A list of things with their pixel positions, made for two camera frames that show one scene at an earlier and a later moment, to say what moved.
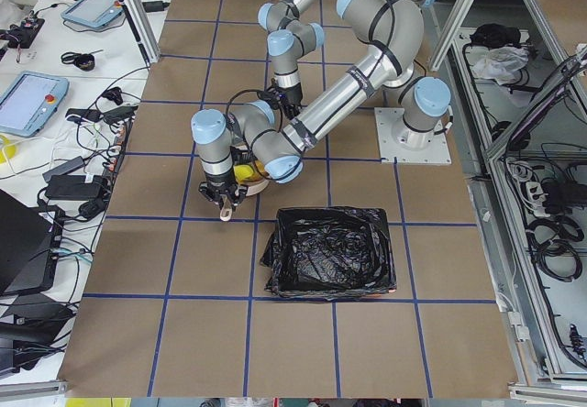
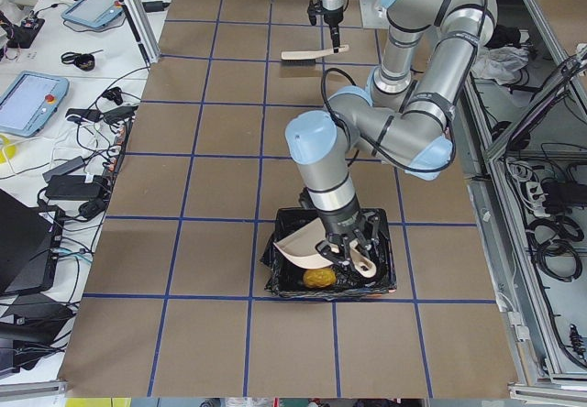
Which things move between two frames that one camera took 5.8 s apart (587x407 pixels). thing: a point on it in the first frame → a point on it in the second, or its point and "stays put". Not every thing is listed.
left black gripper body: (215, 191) → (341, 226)
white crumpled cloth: (502, 64) stays put
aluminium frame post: (130, 0) stays put
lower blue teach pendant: (29, 102) stays put
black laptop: (29, 238) stays put
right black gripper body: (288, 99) → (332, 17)
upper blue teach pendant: (98, 7) stays put
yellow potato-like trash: (244, 173) → (319, 278)
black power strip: (120, 138) stays put
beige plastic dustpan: (252, 190) → (299, 245)
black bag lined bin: (328, 252) stays put
